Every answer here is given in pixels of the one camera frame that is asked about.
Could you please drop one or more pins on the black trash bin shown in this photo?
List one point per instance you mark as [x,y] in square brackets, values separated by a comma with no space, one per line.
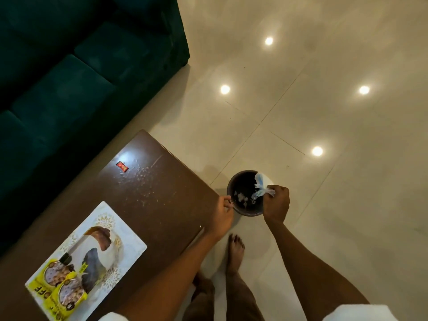
[242,187]

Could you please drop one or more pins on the person's left forearm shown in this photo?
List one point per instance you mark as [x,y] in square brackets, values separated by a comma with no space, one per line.
[174,277]

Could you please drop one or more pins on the brown trousers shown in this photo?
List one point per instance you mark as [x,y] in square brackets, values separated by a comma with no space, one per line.
[240,300]

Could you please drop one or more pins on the clear zip bag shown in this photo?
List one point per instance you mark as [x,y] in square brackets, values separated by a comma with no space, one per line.
[260,183]

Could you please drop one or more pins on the person's left hand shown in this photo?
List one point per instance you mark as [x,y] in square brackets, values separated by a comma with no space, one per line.
[220,218]

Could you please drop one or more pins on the person's right forearm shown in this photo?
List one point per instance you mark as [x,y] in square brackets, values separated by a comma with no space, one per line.
[314,274]

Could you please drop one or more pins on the dark green sofa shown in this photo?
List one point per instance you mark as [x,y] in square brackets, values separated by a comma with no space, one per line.
[67,80]

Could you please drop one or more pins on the pink candy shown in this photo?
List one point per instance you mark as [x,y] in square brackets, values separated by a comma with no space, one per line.
[122,166]

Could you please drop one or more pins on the person's right hand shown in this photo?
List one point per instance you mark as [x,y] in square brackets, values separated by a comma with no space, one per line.
[277,207]

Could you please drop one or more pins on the person's right foot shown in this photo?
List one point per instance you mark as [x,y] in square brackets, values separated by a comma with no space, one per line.
[235,252]

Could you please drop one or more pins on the white floral placemat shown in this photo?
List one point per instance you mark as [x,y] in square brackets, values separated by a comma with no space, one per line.
[127,240]

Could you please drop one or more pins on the leaf print tray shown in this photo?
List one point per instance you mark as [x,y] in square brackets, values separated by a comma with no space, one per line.
[90,254]

